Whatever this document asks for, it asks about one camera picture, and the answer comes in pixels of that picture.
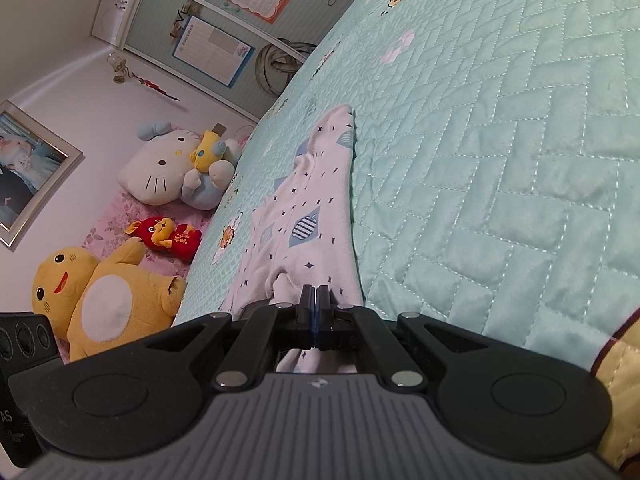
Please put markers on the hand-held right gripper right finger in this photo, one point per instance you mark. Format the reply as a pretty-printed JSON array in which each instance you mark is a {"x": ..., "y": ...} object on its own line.
[{"x": 325, "y": 317}]

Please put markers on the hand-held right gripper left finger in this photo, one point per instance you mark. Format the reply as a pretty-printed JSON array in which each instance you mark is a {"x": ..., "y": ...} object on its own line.
[{"x": 306, "y": 317}]

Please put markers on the white blue-patterned long-sleeve shirt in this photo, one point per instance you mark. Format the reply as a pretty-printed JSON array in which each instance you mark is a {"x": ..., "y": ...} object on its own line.
[{"x": 310, "y": 220}]

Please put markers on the yellow plush toy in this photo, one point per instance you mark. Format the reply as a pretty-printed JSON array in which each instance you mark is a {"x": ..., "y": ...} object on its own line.
[{"x": 110, "y": 305}]

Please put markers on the pink floral cloth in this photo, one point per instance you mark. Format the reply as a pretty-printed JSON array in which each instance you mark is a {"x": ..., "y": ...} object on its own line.
[{"x": 110, "y": 220}]

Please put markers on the red plush toy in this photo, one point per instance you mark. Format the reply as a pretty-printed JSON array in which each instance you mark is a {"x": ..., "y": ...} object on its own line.
[{"x": 170, "y": 237}]

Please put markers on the framed portrait photo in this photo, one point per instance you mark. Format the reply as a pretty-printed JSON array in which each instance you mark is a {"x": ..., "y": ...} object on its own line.
[{"x": 25, "y": 170}]

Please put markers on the white cat plush toy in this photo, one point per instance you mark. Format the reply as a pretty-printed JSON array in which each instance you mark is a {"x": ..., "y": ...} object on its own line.
[{"x": 160, "y": 165}]

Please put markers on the mint quilted bee-print bedspread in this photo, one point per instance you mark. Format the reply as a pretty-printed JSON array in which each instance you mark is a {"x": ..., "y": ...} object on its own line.
[{"x": 500, "y": 135}]

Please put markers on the grey coiled hoops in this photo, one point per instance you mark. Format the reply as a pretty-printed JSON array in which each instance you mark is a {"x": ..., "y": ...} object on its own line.
[{"x": 282, "y": 65}]

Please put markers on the blue-framed poster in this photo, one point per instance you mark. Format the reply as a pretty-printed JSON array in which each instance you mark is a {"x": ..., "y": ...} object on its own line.
[{"x": 212, "y": 50}]

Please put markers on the sliding-door wardrobe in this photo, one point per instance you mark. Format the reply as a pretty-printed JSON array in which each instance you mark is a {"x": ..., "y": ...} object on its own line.
[{"x": 165, "y": 10}]

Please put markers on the hanging wall ornament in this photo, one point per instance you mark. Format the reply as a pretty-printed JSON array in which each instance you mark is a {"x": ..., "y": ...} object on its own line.
[{"x": 135, "y": 76}]

